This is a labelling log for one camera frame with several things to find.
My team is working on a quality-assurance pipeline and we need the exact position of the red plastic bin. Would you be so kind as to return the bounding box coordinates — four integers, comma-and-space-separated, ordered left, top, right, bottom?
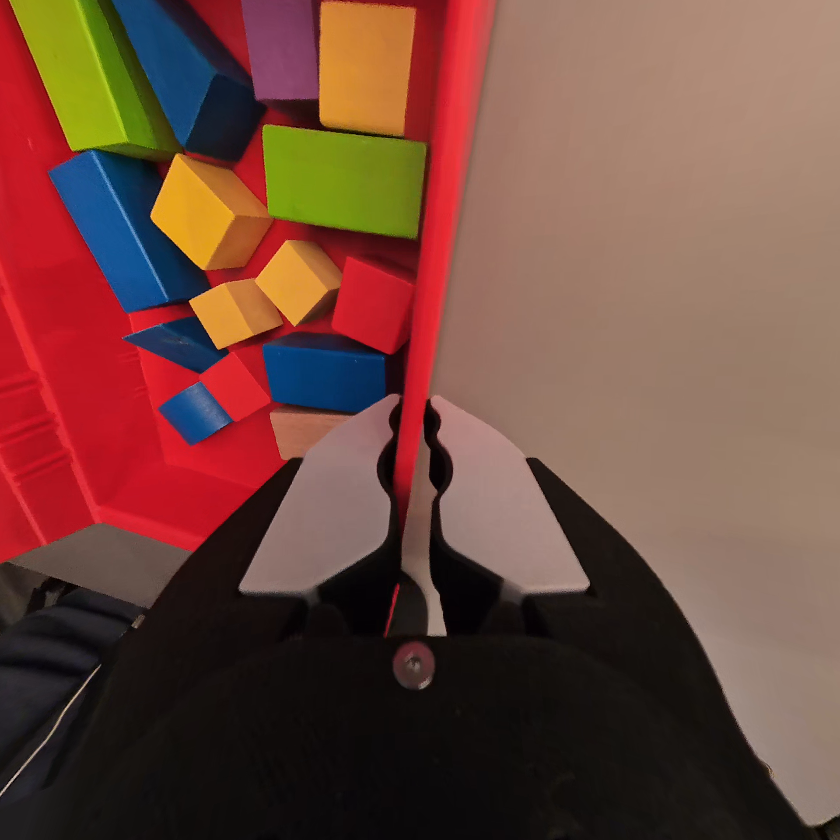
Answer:
0, 0, 496, 637

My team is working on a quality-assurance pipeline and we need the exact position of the purple wooden block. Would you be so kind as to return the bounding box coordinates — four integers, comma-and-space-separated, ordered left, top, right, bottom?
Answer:
241, 0, 320, 102

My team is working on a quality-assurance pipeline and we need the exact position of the long dark blue wooden block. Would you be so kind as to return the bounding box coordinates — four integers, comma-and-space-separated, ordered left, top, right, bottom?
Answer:
49, 150, 211, 314

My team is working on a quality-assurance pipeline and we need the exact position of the small green wooden block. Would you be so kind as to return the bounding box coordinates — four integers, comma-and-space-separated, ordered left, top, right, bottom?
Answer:
262, 125, 427, 239

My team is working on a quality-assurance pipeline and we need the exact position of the tan wooden block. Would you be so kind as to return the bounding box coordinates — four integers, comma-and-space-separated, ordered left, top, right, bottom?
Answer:
269, 406, 355, 460

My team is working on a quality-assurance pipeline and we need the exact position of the red wooden block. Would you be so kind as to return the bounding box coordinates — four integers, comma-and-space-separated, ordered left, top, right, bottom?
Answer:
331, 256, 416, 355

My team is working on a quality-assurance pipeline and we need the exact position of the dark teal triangular block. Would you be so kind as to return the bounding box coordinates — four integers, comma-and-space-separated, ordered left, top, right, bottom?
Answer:
122, 316, 229, 375

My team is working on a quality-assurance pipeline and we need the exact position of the long green wooden block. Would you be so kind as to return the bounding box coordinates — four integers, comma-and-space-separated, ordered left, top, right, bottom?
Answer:
10, 0, 178, 161

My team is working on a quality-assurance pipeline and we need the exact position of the blue wooden cylinder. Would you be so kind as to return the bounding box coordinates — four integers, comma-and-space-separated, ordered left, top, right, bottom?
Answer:
157, 382, 232, 446

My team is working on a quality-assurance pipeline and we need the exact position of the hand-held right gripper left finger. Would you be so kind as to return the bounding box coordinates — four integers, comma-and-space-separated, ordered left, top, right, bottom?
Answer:
238, 394, 403, 598

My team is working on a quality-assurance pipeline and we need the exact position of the person's dark navy shirt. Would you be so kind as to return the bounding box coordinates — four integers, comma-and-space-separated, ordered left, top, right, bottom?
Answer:
0, 591, 145, 808

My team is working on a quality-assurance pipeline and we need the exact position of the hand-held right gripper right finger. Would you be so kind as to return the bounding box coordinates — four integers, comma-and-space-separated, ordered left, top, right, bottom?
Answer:
423, 395, 592, 597

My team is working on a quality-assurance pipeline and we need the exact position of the small blue wooden block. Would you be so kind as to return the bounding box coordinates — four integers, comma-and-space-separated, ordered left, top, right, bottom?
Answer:
262, 332, 388, 414

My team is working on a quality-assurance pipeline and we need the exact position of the blue triangular wooden block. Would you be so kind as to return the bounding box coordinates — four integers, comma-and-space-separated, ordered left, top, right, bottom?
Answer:
112, 0, 266, 163

